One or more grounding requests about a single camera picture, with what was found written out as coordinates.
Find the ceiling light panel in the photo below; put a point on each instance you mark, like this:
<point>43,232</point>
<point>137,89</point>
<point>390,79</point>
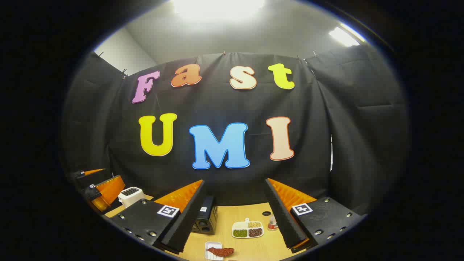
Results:
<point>217,7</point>
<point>343,36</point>

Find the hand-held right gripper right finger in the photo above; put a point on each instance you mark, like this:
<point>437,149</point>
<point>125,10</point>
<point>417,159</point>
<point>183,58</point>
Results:
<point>281,217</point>

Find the black electric oven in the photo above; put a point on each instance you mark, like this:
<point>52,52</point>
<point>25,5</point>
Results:
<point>207,219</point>

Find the white toaster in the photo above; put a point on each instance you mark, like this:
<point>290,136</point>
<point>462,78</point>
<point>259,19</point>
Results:
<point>130,198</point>

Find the small white ridged tray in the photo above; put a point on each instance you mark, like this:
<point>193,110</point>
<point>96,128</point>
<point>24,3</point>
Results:
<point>214,244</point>

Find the clear bottle with red label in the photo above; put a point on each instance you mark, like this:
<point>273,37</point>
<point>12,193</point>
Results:
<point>272,224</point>

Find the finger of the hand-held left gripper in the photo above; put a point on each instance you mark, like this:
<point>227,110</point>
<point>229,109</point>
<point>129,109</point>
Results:
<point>88,172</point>
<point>108,190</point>

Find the black backdrop cloth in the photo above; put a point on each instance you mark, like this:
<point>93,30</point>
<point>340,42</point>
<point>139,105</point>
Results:
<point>308,145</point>

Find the red meat piece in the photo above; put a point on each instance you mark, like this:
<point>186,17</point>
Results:
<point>221,251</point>

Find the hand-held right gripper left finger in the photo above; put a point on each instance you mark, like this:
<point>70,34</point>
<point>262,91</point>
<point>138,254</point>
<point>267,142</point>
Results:
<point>188,217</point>

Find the white divided dish with beans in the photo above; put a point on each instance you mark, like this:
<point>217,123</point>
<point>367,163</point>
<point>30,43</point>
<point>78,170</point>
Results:
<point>247,229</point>

